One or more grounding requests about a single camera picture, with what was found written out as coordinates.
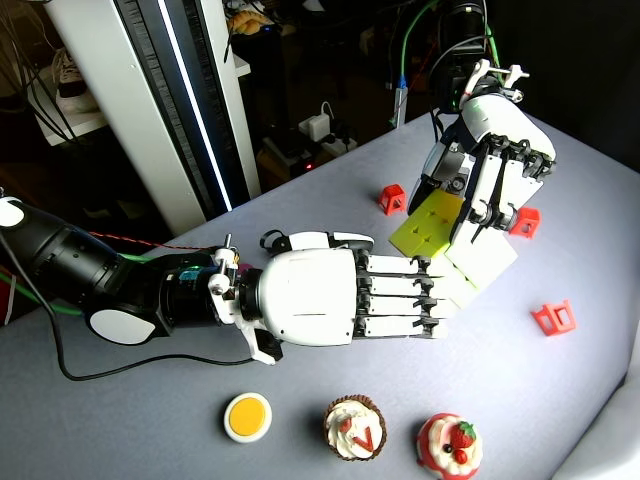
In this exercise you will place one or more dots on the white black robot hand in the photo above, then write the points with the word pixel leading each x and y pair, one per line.
pixel 310 295
pixel 500 125

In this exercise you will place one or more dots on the Rubik's cube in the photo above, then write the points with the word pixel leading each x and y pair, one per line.
pixel 425 225

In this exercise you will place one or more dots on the grey table cloth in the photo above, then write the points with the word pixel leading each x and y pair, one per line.
pixel 150 425

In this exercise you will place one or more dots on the white and black upright column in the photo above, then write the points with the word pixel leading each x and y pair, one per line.
pixel 125 100

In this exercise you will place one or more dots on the purple round disc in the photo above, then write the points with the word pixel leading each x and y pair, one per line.
pixel 242 268

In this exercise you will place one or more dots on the white power adapter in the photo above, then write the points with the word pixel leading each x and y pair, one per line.
pixel 317 127

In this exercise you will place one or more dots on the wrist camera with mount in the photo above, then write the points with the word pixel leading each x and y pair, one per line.
pixel 265 350

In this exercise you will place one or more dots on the yellow toy bread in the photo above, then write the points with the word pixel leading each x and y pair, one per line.
pixel 247 21

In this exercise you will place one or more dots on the white power strip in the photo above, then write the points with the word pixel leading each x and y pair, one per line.
pixel 340 145

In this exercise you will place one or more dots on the small red toy stool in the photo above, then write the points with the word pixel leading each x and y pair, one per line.
pixel 542 320
pixel 530 220
pixel 392 192

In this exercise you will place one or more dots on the white sneaker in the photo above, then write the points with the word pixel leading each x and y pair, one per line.
pixel 75 90

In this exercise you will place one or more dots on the toy strawberry cake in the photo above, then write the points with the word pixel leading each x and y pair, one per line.
pixel 445 450

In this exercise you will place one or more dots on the yellow button with white rim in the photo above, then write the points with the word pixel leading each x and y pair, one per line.
pixel 247 415

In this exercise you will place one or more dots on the toy chocolate cupcake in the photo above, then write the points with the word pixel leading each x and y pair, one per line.
pixel 350 435

